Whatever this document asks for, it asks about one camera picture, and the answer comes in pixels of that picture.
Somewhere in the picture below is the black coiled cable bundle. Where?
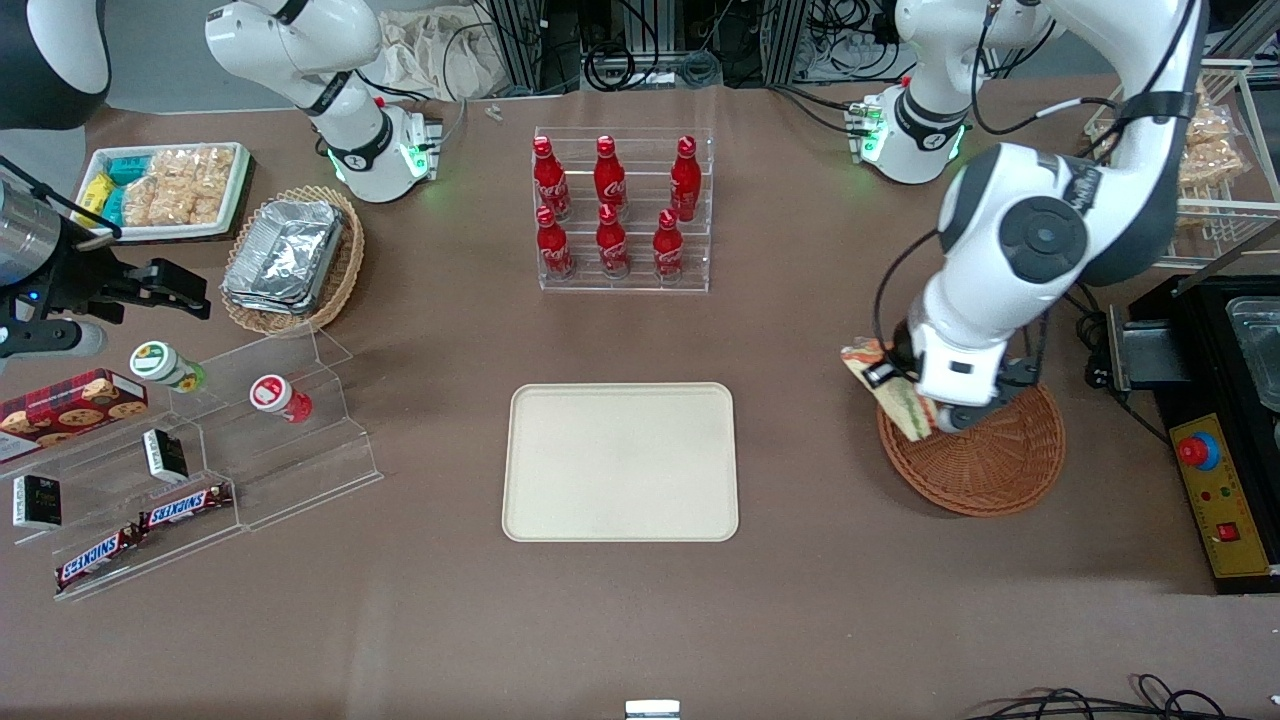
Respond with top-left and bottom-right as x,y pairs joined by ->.
583,38 -> 723,93

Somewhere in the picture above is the red cola bottle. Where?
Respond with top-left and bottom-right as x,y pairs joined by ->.
670,136 -> 702,223
536,206 -> 574,280
596,203 -> 630,279
594,136 -> 627,213
653,208 -> 684,284
532,137 -> 571,221

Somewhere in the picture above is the round brown wicker basket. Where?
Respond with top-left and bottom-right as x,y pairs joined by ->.
877,380 -> 1067,518

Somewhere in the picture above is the green cup with sunflower lid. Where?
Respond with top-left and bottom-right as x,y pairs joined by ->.
129,340 -> 207,394

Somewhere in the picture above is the small black snack box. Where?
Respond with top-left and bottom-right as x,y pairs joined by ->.
142,427 -> 190,484
11,474 -> 64,530

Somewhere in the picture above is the yellow control panel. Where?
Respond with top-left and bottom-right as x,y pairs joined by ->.
1169,413 -> 1278,580

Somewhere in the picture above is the red emergency stop button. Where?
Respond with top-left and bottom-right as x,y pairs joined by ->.
1177,431 -> 1222,472

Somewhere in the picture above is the black power cable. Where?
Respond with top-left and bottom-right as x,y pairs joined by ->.
1040,285 -> 1173,447

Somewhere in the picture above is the white wire basket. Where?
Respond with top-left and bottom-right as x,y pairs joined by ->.
1083,58 -> 1280,269

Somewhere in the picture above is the black floor cable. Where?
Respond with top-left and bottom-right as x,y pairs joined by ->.
963,673 -> 1229,720

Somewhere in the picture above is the clear acrylic stepped shelf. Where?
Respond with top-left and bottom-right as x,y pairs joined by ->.
0,323 -> 385,603

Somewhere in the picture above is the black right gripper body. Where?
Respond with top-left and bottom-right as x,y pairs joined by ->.
18,222 -> 129,323

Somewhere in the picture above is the clear acrylic bottle rack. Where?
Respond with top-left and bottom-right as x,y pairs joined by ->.
533,127 -> 717,294

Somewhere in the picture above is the white rectangular snack tray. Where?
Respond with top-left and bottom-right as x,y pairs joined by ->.
76,141 -> 253,244

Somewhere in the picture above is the black metal clamp bracket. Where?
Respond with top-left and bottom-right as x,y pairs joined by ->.
1105,305 -> 1168,393

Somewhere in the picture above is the sandwich with tomato lettuce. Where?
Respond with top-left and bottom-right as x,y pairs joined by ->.
841,340 -> 937,443

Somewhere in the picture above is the cream rectangular plastic tray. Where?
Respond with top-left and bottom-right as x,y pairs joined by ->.
502,383 -> 740,544

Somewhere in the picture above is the red cup with white lid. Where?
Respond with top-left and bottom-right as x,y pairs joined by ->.
249,373 -> 314,424

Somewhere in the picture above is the black cooking appliance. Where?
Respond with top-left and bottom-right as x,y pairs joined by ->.
1105,272 -> 1280,597

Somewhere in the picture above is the beige cloth bag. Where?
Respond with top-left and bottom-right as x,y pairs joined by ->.
377,8 -> 512,102

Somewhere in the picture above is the aluminium frame post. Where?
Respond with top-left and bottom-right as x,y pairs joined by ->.
490,0 -> 547,93
768,0 -> 808,87

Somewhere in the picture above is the aluminium foil container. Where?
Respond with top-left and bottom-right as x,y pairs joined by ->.
221,199 -> 347,317

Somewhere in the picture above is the wrapped rice cracker packet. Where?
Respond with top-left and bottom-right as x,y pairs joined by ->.
176,147 -> 237,227
123,150 -> 186,228
1178,128 -> 1248,188
1188,83 -> 1238,139

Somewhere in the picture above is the Snickers chocolate bar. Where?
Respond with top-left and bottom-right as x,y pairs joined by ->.
54,527 -> 142,592
137,483 -> 234,532

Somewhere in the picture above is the steel pan in appliance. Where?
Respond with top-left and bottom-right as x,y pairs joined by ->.
1224,295 -> 1280,413

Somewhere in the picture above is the oval light wicker basket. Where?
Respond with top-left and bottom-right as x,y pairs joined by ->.
219,185 -> 366,337

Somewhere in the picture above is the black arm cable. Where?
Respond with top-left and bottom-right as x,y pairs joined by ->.
972,0 -> 1203,138

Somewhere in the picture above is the red cookie box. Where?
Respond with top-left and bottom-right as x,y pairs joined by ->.
0,367 -> 150,463

